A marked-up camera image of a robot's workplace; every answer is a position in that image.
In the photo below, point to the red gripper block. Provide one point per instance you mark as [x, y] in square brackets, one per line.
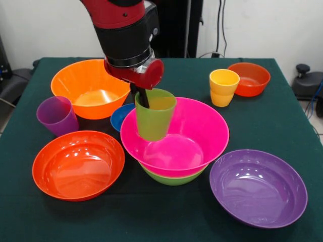
[141, 75]

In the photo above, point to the green cup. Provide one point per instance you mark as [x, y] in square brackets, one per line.
[154, 123]

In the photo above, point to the large pink bowl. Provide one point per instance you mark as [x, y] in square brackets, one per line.
[196, 131]

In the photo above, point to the yellow cup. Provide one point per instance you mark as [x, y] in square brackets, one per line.
[223, 85]

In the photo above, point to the large red shallow bowl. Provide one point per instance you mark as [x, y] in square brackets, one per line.
[78, 166]

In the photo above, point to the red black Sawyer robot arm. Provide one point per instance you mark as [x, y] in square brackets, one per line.
[121, 37]

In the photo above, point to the small blue bowl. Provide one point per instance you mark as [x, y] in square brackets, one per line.
[119, 118]

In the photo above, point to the large orange bowl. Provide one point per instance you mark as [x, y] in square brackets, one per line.
[83, 83]

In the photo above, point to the purple cup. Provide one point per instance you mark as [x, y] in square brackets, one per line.
[59, 121]

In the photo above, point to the green bowl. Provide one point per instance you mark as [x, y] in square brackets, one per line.
[174, 181]

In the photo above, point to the small red bowl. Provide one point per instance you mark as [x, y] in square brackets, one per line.
[252, 80]

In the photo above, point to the dark green tablecloth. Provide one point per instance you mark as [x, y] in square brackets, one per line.
[151, 214]

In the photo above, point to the black floor base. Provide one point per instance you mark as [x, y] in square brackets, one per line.
[308, 85]
[15, 83]

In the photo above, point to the large purple shallow bowl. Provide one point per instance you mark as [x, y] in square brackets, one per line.
[257, 189]

